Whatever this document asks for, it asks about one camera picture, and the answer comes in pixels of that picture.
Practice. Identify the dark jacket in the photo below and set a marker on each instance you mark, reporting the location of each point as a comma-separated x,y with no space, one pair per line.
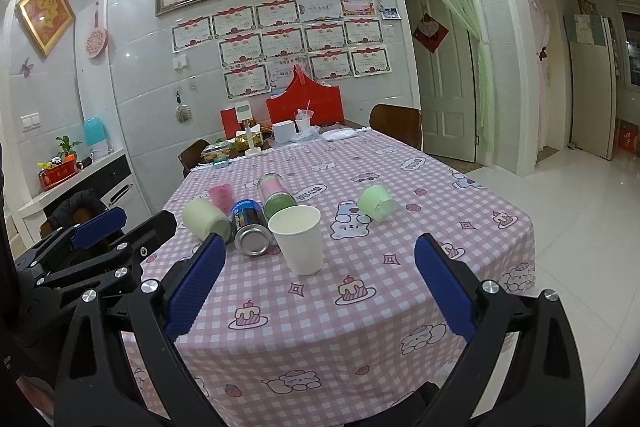
80,207

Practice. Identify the red heart door decoration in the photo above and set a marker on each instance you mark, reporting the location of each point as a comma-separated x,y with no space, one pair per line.
430,32

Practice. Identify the white side cabinet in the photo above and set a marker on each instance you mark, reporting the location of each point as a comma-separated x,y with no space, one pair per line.
100,192

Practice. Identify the white plastic bag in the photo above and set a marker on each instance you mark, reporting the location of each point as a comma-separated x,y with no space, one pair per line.
340,134

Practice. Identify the green and pink cup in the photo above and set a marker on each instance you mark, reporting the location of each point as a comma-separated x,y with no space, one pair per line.
274,194

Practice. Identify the blue metal can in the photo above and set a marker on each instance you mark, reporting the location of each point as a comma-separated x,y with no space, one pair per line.
250,229

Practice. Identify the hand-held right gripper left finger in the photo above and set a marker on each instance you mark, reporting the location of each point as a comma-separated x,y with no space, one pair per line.
194,289

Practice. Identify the gold framed red picture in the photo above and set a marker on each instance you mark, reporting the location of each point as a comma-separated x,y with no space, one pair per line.
45,14

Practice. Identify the butterfly wall sticker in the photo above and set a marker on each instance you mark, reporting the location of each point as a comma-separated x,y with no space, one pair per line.
26,67

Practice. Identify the white paper cup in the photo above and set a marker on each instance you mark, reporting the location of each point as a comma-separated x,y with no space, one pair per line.
299,241

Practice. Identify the group of wall certificates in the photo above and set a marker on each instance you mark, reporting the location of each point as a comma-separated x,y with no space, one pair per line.
280,39

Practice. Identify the potted plant in red pot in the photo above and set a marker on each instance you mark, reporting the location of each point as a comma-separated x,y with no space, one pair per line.
59,174

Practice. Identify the white door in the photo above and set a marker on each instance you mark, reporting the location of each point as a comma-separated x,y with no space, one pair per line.
445,97

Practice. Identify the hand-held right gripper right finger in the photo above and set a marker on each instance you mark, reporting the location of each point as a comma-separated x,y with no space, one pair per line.
446,294

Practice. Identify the small teal box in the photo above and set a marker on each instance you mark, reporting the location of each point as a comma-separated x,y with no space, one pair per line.
220,164

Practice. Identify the brown wooden chair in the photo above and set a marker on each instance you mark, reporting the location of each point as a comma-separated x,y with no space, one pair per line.
192,155
396,124

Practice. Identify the clear food container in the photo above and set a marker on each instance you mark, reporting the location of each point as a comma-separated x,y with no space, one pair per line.
218,151

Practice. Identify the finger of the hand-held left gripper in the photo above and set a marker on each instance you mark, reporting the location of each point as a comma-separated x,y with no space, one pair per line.
150,232
97,227

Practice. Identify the white stand device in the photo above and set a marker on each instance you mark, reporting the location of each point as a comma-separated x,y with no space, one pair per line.
244,113

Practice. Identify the teal and white humidifier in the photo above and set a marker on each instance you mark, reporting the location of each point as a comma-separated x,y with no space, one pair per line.
96,136

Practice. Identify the pale green cup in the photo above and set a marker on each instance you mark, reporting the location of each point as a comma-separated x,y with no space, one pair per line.
205,221

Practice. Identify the small red box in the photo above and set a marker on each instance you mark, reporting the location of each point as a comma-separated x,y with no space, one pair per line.
229,123

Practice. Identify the pink checkered tablecloth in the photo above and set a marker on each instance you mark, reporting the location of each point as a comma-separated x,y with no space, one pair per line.
350,332

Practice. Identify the white wall switch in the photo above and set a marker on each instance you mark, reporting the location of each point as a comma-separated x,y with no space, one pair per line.
181,62
31,122

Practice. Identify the pink round hanging ornament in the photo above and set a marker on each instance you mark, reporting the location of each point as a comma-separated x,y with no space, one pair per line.
96,42

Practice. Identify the red box on floor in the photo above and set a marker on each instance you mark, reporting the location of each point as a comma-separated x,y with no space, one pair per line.
628,139

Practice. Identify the clear cup with straws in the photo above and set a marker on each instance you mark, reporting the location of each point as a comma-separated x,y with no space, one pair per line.
303,122

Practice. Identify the large red gift box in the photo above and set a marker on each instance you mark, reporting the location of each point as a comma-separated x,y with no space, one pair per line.
305,99

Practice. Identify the white square box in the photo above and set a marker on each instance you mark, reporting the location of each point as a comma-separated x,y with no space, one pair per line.
284,132

